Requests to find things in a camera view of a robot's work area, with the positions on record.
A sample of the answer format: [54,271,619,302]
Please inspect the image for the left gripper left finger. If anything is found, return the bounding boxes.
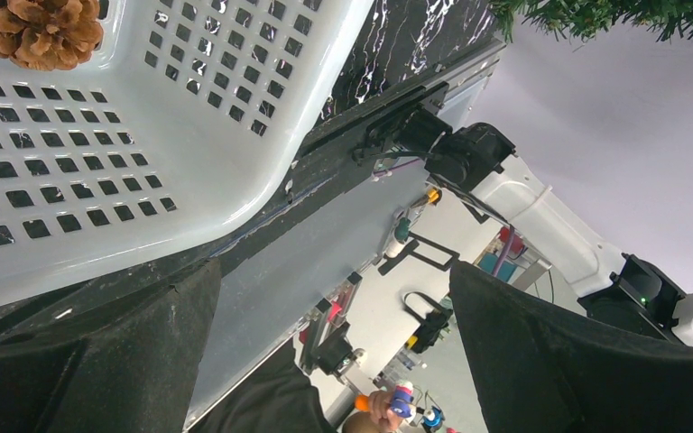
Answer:
[0,259,221,432]

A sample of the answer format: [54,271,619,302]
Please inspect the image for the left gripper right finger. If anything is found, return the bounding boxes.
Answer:
[449,262,693,432]

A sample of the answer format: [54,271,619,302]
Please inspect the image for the small green christmas tree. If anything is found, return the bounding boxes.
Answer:
[487,0,693,42]

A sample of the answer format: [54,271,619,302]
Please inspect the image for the white plastic basket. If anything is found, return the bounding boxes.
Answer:
[0,1,372,306]

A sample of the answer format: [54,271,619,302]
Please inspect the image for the brown pine cone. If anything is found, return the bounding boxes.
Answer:
[0,0,104,71]

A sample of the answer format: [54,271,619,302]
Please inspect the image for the aluminium frame rail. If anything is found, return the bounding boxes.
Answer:
[430,38,506,131]

